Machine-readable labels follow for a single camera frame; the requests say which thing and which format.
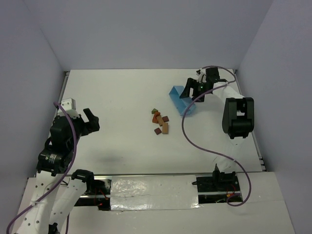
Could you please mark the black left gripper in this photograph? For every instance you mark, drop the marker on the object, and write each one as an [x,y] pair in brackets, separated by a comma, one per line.
[84,124]

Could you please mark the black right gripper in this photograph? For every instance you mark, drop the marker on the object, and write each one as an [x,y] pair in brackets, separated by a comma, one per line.
[195,87]

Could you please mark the blue plastic box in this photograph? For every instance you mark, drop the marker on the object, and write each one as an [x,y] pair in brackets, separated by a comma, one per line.
[181,104]

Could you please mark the light tan rectangular wood block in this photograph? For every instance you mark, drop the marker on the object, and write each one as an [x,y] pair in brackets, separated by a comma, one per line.
[160,120]

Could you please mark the dark red small cube block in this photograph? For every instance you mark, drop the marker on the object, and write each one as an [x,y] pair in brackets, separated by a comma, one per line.
[157,131]

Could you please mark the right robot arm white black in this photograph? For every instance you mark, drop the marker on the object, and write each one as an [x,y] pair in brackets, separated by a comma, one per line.
[238,114]

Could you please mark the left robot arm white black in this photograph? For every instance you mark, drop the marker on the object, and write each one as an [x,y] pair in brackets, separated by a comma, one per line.
[47,213]

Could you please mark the orange arch wood block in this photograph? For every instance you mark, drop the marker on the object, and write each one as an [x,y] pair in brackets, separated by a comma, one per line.
[154,119]

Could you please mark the silver tape white foam board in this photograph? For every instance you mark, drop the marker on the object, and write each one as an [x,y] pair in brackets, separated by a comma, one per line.
[141,193]

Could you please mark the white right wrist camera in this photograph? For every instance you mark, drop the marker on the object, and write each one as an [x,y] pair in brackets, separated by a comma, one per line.
[201,76]

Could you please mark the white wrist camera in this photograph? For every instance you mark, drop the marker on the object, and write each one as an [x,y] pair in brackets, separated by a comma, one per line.
[69,106]
[201,76]

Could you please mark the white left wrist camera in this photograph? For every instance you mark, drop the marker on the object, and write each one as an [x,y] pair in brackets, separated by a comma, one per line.
[69,106]

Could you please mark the aluminium table edge rail left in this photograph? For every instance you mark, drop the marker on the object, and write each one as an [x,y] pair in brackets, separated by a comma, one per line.
[66,76]

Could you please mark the aluminium table edge rail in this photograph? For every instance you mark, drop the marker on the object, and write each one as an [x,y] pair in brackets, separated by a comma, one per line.
[66,76]
[246,105]

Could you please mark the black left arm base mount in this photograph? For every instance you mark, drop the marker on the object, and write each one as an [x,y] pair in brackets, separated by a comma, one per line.
[97,190]

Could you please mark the aluminium table edge rail right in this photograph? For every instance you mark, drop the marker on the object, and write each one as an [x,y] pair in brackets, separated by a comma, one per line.
[246,105]

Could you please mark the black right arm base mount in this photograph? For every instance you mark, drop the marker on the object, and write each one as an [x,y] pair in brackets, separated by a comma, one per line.
[218,183]

